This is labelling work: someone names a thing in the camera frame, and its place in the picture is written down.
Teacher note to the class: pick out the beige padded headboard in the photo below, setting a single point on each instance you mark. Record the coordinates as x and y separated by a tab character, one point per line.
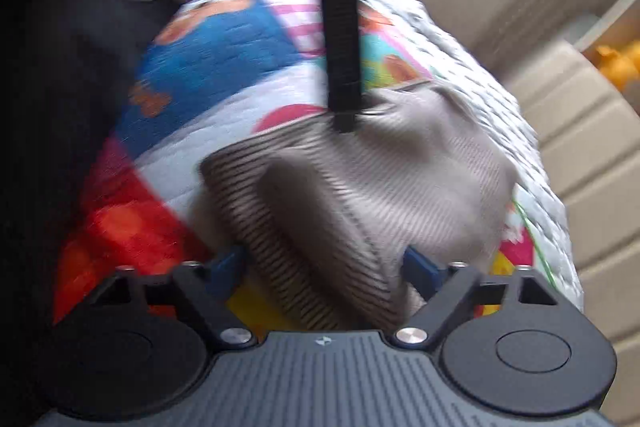
588	137

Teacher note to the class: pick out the white quilted mattress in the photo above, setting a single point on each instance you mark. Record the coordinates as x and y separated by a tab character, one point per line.
402	46

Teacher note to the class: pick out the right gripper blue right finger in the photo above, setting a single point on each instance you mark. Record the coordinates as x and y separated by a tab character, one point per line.
448	292

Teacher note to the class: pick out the yellow plush toy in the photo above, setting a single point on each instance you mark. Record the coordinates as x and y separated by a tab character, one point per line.
619	67

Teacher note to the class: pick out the beige black striped garment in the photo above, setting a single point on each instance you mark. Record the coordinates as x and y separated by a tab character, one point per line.
327	216

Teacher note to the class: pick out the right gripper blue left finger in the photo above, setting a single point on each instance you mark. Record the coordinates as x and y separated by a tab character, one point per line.
203	290

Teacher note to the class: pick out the colourful cartoon play mat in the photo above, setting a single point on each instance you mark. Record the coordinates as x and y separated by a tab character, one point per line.
219	72

